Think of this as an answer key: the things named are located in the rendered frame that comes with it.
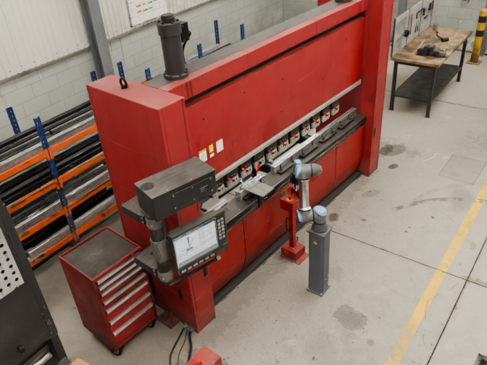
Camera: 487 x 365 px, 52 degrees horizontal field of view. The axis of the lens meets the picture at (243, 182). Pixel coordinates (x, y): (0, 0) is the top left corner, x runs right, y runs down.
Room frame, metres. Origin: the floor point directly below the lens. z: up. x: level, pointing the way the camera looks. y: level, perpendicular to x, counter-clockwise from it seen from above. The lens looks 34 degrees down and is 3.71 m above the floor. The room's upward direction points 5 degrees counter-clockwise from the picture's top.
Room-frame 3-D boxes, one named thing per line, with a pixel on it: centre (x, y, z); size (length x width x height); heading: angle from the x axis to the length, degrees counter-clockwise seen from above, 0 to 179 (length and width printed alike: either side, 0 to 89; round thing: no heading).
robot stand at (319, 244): (3.55, -0.67, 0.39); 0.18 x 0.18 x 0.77; 52
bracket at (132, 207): (2.93, 0.66, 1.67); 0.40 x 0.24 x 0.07; 137
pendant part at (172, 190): (2.79, 0.45, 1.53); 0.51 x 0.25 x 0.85; 126
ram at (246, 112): (4.54, -0.47, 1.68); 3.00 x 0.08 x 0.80; 137
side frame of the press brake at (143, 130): (3.47, 0.76, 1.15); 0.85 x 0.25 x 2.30; 47
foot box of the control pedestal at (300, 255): (4.06, -0.50, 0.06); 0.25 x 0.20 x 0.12; 47
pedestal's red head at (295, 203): (4.08, -0.48, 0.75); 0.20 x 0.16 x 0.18; 137
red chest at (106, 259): (3.20, 1.25, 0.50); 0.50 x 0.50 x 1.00; 47
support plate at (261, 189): (3.96, -0.14, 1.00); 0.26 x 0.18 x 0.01; 47
